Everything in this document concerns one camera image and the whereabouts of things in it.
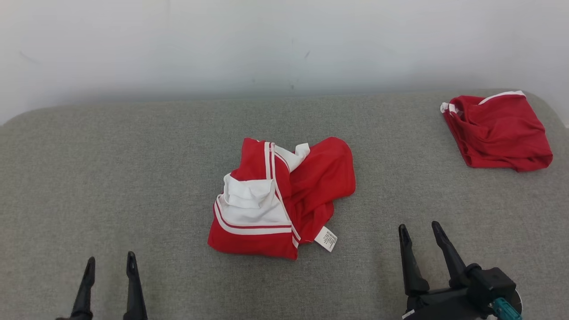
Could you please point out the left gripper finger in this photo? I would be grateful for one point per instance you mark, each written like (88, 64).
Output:
(84, 298)
(134, 298)

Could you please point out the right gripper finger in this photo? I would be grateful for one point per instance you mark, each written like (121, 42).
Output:
(411, 271)
(453, 266)

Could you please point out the red shorts with white stripe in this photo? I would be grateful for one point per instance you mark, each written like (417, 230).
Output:
(502, 133)

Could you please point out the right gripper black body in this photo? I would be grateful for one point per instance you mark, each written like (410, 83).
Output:
(444, 306)

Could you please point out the red and white shirt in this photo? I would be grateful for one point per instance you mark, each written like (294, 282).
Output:
(320, 178)

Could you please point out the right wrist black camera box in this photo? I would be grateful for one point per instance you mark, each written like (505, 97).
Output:
(493, 284)

